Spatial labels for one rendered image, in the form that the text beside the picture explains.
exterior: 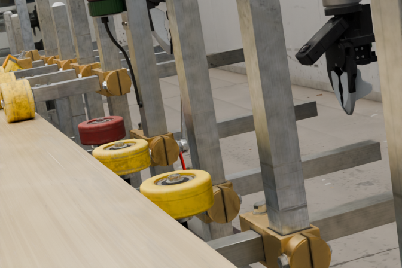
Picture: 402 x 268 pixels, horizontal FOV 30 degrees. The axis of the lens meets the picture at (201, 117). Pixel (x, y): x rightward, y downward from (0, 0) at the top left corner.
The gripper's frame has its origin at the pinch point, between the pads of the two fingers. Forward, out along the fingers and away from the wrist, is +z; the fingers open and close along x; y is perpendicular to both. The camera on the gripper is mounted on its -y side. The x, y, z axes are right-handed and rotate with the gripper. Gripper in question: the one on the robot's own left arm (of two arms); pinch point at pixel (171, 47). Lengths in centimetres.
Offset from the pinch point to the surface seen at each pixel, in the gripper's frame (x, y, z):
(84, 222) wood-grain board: 30, -60, 11
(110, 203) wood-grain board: 26, -56, 11
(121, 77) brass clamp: 7.6, 11.9, 4.9
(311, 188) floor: -123, 203, 100
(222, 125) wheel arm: -5.3, -5.9, 15.2
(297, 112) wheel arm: -20.8, -5.8, 16.1
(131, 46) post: 9.7, -9.1, -2.1
